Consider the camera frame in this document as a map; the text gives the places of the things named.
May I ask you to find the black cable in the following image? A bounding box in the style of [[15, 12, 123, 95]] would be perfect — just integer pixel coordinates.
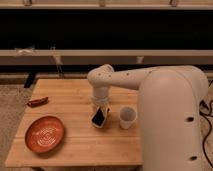
[[199, 99, 213, 169]]

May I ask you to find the white plastic cup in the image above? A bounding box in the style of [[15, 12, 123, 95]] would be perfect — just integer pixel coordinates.
[[119, 106, 137, 129]]

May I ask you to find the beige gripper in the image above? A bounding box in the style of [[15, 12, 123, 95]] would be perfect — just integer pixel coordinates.
[[91, 96, 110, 125]]

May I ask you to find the white sponge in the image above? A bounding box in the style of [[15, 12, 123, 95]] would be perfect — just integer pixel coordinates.
[[92, 124, 108, 130]]

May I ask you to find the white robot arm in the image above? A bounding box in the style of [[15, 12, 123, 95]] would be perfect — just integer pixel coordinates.
[[87, 64, 208, 171]]

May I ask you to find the orange ribbed plate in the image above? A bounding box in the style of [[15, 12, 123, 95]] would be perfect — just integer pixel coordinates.
[[25, 116, 65, 154]]

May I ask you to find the red chili pepper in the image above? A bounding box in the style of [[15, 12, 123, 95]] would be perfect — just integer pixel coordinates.
[[27, 97, 49, 108]]

